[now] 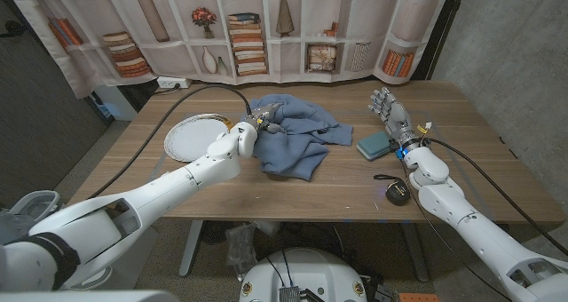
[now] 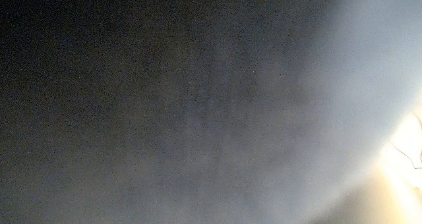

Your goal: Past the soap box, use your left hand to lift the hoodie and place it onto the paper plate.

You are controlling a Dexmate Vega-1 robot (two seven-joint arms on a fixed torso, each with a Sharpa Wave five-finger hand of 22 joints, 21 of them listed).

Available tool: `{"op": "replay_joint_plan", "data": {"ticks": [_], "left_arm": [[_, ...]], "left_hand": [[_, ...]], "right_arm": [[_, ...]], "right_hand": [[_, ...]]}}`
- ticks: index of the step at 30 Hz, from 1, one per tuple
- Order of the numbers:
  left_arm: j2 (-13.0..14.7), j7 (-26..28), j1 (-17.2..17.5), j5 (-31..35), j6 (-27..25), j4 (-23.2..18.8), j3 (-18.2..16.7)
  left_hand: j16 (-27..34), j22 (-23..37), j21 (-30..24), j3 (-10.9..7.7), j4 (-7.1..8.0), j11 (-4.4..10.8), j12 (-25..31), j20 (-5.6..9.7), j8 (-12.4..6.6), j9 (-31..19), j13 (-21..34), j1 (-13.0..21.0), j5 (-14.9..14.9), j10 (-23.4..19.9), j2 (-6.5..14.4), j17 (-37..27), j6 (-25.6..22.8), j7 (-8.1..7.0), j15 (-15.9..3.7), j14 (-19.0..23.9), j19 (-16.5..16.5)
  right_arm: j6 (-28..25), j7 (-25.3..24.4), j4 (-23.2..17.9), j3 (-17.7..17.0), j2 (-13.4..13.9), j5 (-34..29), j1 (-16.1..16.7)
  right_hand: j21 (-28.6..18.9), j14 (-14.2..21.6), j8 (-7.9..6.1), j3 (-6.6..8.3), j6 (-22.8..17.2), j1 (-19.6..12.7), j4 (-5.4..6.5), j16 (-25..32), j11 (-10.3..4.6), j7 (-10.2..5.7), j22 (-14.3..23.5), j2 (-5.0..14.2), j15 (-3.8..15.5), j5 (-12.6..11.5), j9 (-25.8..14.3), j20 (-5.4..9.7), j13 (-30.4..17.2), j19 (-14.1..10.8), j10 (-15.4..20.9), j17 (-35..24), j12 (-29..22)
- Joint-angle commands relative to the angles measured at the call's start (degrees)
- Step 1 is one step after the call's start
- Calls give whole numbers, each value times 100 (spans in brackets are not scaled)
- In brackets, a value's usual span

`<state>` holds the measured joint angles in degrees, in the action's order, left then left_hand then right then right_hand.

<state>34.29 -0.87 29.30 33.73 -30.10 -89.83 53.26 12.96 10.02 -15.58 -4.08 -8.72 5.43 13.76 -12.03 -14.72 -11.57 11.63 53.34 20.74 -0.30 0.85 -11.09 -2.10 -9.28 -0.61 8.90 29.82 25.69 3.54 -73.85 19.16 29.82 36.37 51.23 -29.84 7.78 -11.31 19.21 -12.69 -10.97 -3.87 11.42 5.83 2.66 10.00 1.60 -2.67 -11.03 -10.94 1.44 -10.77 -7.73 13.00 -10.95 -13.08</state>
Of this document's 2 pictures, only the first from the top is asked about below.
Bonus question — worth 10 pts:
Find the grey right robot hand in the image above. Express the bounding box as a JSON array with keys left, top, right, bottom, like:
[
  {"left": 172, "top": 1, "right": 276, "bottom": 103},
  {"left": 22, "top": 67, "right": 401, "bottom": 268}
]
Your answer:
[{"left": 367, "top": 86, "right": 422, "bottom": 150}]

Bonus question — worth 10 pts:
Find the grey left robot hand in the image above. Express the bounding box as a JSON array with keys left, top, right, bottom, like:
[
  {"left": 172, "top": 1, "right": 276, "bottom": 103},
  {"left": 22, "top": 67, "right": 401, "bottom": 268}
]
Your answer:
[{"left": 241, "top": 102, "right": 288, "bottom": 137}]

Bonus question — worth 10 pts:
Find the blue hoodie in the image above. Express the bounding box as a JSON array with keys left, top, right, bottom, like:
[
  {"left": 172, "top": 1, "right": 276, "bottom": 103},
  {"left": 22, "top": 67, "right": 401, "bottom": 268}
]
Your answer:
[{"left": 241, "top": 92, "right": 354, "bottom": 182}]

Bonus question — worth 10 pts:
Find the teal soap box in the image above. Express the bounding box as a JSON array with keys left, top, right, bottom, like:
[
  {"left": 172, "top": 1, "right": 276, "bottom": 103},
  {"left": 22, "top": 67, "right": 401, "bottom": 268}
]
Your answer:
[{"left": 355, "top": 131, "right": 394, "bottom": 162}]

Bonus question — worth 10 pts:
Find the white gold-rimmed paper plate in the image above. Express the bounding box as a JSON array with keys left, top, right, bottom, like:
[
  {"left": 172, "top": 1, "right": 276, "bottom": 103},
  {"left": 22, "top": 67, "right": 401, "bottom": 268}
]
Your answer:
[{"left": 163, "top": 113, "right": 235, "bottom": 163}]

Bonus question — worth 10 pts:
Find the orange box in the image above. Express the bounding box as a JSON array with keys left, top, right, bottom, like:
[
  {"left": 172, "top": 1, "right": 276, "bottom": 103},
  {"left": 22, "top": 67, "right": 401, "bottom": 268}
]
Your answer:
[{"left": 398, "top": 292, "right": 440, "bottom": 302}]

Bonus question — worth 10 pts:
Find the printed bookshelf backdrop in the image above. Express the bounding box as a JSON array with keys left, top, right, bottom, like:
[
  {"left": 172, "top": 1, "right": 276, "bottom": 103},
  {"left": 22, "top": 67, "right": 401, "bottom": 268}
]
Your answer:
[{"left": 8, "top": 0, "right": 454, "bottom": 99}]

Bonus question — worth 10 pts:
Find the black tape measure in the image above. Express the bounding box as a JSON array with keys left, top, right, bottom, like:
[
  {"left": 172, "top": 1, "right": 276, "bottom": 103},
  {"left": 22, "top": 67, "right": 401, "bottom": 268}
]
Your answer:
[{"left": 373, "top": 173, "right": 412, "bottom": 207}]

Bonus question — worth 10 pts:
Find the white power strip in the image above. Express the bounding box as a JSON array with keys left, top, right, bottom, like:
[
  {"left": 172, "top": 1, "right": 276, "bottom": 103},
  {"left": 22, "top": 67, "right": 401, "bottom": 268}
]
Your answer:
[{"left": 156, "top": 75, "right": 193, "bottom": 90}]

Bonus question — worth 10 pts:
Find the black backdrop stand pole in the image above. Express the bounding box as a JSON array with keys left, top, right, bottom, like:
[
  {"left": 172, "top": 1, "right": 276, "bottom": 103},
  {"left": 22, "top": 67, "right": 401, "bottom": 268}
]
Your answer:
[{"left": 410, "top": 0, "right": 467, "bottom": 82}]

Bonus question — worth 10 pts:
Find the clear plastic bag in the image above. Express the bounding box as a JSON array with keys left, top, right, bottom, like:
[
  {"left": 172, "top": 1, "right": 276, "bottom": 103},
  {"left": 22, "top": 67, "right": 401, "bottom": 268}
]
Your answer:
[{"left": 224, "top": 224, "right": 258, "bottom": 276}]

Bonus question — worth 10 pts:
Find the grey table leg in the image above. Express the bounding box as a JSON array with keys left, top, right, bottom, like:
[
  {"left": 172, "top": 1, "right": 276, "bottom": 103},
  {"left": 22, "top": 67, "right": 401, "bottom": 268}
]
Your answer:
[
  {"left": 401, "top": 221, "right": 430, "bottom": 283},
  {"left": 178, "top": 220, "right": 204, "bottom": 279}
]

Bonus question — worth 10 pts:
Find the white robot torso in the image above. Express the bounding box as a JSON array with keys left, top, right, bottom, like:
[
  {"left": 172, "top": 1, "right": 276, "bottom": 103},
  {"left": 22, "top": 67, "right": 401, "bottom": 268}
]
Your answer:
[{"left": 239, "top": 247, "right": 368, "bottom": 302}]

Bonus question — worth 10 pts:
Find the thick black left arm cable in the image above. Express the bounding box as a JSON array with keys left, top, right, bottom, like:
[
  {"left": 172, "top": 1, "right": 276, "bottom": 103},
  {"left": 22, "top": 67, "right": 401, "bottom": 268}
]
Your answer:
[{"left": 91, "top": 83, "right": 253, "bottom": 201}]

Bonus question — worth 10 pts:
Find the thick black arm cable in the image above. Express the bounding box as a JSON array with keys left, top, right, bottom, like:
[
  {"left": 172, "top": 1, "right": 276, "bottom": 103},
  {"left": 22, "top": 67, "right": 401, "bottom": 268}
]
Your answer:
[
  {"left": 428, "top": 137, "right": 568, "bottom": 257},
  {"left": 91, "top": 83, "right": 253, "bottom": 201}
]

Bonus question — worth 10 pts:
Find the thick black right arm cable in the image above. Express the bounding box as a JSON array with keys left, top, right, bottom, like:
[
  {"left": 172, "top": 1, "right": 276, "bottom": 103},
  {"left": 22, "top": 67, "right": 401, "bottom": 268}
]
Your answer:
[{"left": 428, "top": 137, "right": 568, "bottom": 257}]

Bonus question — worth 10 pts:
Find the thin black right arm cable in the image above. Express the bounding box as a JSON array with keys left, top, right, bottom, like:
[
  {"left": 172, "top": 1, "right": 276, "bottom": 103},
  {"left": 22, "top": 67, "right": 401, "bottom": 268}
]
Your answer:
[{"left": 398, "top": 157, "right": 511, "bottom": 301}]

